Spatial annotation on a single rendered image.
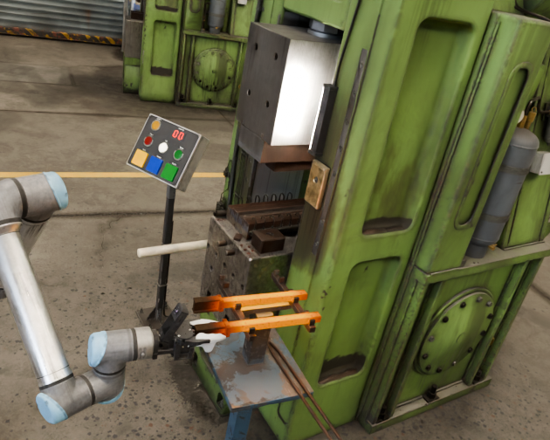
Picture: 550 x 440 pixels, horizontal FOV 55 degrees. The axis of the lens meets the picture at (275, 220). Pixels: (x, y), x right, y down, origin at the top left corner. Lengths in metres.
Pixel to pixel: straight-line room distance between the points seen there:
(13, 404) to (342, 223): 1.72
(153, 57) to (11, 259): 5.71
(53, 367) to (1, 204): 0.45
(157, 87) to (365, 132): 5.48
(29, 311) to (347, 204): 1.08
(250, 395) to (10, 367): 1.51
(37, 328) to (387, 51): 1.31
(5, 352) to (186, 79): 4.79
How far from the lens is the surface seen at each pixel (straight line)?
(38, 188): 1.63
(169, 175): 2.58
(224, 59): 7.10
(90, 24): 10.09
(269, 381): 1.89
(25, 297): 1.56
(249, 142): 2.20
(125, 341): 1.54
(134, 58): 7.31
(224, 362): 1.92
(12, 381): 2.93
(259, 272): 2.22
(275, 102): 2.03
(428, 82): 2.04
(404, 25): 1.81
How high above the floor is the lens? 2.04
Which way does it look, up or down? 27 degrees down
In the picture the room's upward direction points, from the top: 12 degrees clockwise
